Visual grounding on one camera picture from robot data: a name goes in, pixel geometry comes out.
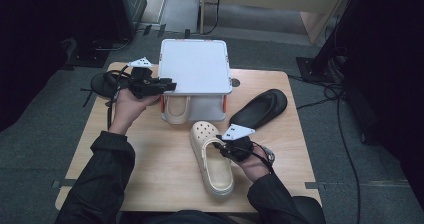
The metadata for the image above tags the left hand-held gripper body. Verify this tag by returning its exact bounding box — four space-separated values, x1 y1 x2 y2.
127 57 164 100

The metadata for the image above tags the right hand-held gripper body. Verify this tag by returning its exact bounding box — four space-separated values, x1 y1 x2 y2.
220 123 256 163

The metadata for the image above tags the cream clog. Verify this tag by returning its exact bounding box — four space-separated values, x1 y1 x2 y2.
189 120 235 198
164 95 192 126

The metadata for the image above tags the white shoe rack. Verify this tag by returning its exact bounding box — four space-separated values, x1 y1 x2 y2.
155 38 234 123

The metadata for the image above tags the black sandal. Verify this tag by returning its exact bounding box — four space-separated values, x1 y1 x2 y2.
229 88 288 131
90 69 161 106

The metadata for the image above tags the person's right hand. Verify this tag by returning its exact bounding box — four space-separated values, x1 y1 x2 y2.
233 145 276 183

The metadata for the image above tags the person's left hand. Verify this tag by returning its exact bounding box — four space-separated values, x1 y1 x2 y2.
108 89 161 136

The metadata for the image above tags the silver wristwatch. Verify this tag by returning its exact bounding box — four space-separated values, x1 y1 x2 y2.
261 145 276 163

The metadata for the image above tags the black floor tape mark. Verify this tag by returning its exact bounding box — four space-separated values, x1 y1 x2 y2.
80 87 96 108

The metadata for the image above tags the black flat stand base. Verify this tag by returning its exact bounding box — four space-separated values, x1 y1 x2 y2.
65 38 132 68

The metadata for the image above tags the person's dark lap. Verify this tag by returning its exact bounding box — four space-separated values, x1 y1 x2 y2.
118 208 249 224

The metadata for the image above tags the black cabinet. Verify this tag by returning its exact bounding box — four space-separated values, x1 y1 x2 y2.
109 0 148 42

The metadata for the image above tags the grey floor tape piece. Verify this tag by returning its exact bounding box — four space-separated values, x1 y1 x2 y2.
51 178 78 189
304 181 326 190

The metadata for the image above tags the black metal stand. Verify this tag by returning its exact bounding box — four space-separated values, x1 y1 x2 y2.
295 0 368 83

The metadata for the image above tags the dark curtain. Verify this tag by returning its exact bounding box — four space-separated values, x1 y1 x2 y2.
343 0 424 212
0 0 116 132

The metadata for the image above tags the light wooden cabinet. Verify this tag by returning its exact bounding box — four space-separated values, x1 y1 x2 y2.
199 0 354 45

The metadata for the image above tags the right hand-held gripper black cable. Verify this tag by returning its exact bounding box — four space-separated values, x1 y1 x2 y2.
249 142 276 176

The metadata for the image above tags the hand-held gripper black cable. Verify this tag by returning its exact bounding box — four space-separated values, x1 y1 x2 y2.
249 142 276 176
105 64 134 131

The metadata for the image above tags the left hand-held gripper black cable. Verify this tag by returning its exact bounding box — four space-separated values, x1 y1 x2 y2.
105 64 134 131

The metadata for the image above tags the short black floor cable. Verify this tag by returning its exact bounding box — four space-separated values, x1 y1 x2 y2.
288 73 343 111

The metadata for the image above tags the thin black hanging cable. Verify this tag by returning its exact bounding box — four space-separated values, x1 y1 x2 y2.
202 0 223 36

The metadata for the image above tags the long black floor cable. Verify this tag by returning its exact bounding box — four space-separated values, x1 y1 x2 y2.
324 83 364 224

